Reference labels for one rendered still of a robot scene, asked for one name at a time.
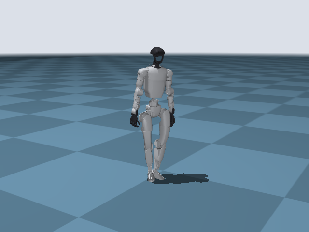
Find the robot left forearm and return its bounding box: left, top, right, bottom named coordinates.
left=167, top=94, right=174, bottom=113

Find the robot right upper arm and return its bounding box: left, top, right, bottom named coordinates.
left=136, top=68, right=149, bottom=96

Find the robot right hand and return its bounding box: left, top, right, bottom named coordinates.
left=130, top=110, right=140, bottom=127

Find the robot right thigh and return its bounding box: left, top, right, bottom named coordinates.
left=139, top=110, right=153, bottom=151

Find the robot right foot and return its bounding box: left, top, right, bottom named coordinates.
left=148, top=172, right=155, bottom=182

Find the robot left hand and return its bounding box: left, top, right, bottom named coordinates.
left=170, top=108, right=175, bottom=127

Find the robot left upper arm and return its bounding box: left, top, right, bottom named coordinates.
left=165, top=69, right=174, bottom=95

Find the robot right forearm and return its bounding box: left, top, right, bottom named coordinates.
left=131, top=89, right=140, bottom=114

